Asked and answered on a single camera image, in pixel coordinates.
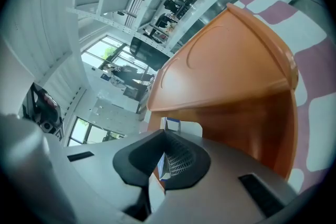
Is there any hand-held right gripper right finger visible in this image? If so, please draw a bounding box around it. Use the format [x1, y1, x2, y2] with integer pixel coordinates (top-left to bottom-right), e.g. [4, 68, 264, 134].
[143, 129, 300, 224]

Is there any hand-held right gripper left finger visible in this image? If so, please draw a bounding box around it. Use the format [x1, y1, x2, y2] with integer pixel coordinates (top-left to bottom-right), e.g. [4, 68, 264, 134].
[62, 129, 165, 221]

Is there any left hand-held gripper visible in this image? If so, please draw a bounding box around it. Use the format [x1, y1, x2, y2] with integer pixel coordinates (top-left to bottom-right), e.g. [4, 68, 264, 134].
[22, 82, 65, 141]

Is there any small blue white package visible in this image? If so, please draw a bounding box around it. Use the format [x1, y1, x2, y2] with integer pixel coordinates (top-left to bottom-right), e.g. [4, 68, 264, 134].
[156, 117, 182, 182]

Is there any orange plastic container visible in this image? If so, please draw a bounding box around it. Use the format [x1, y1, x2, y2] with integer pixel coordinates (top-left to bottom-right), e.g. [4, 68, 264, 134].
[145, 2, 300, 182]

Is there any glass window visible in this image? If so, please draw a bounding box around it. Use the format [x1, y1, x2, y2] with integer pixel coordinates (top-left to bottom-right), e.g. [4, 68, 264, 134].
[67, 116, 125, 147]
[80, 36, 157, 79]

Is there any white locker cabinet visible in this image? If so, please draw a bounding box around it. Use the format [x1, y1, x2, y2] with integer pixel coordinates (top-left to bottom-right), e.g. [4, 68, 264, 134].
[86, 88, 145, 137]

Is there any black monitor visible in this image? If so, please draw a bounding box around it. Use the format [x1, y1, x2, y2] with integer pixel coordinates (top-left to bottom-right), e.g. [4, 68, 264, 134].
[129, 36, 172, 71]

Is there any pink white checkered cloth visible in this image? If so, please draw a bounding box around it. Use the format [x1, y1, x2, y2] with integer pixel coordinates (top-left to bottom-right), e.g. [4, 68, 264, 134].
[139, 0, 336, 195]

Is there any black office chair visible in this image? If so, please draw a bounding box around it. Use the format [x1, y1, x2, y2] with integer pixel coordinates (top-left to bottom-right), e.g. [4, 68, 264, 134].
[163, 0, 182, 17]

